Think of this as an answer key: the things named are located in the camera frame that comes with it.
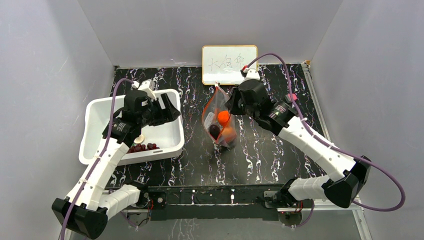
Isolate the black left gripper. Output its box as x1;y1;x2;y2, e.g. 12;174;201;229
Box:
138;94;180;128

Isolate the orange toy tangerine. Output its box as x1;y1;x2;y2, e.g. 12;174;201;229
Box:
217;110;231;127

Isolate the clear zip top bag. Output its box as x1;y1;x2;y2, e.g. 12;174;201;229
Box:
201;83;238;149

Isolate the orange toy fruit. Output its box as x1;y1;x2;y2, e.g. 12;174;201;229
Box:
220;126;237;144

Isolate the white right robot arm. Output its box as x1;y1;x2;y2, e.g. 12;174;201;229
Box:
225;79;370;208

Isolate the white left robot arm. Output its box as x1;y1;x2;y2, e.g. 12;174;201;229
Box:
51;88;184;240

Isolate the white toy mushroom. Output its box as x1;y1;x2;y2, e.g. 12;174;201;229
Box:
133;134;145;144

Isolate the small whiteboard with writing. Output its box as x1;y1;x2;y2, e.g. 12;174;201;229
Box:
201;45;258;85

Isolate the dark red grape bunch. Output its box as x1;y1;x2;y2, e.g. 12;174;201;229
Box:
127;143;160;154

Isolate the pink whiteboard eraser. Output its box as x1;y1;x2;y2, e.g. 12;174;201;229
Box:
285;93;298;103

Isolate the white plastic bin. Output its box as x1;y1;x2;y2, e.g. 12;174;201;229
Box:
78;97;185;166

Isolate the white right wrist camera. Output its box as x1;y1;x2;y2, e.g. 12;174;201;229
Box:
240;65;261;81

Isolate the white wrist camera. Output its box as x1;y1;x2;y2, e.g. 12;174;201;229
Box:
240;65;261;81
131;79;157;101

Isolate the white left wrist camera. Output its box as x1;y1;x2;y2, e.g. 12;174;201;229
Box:
131;79;157;101

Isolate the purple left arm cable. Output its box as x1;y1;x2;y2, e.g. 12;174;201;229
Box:
59;78;137;240

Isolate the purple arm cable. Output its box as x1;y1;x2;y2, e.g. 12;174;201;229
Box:
59;78;137;240
240;53;406;213

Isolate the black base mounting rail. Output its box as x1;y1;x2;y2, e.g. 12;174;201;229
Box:
67;183;362;222

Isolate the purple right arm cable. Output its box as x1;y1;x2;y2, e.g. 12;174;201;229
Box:
240;53;406;213

